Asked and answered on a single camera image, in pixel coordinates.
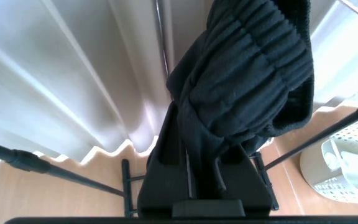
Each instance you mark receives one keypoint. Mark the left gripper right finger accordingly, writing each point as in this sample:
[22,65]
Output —
[244,180]

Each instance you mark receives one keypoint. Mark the beige curtain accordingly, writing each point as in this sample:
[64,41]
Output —
[57,77]

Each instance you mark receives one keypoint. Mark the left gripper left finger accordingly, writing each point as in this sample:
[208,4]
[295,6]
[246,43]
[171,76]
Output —
[163,180]

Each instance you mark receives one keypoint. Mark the white laundry basket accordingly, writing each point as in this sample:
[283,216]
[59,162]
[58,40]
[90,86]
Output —
[312,168]

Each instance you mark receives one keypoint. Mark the black clothes rack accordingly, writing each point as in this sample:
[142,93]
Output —
[26,160]

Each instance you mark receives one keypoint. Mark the black garment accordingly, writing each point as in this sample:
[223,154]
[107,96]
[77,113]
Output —
[244,77]

